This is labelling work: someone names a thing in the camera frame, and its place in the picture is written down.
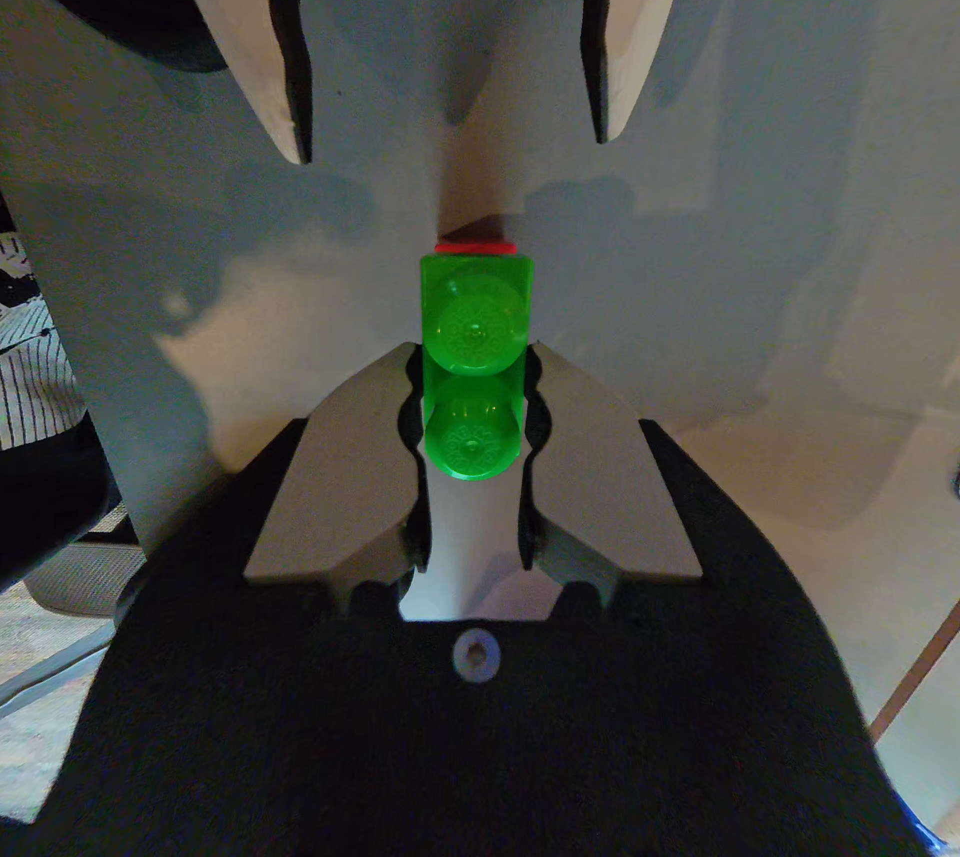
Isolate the person's printed top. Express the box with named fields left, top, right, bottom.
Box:
left=0, top=197, right=84, bottom=450

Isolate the green mega block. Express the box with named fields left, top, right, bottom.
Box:
left=417, top=253, right=538, bottom=480

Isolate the grey mesh chair seat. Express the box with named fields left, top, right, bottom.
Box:
left=23, top=535, right=151, bottom=626

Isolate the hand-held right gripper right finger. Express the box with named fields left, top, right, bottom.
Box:
left=515, top=344, right=703, bottom=588

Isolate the dark cloth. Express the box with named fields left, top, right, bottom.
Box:
left=0, top=415, right=129, bottom=588

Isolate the red mega block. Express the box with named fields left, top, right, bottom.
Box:
left=432, top=239, right=520, bottom=258

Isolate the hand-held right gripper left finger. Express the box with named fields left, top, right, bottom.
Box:
left=245, top=341, right=436, bottom=585

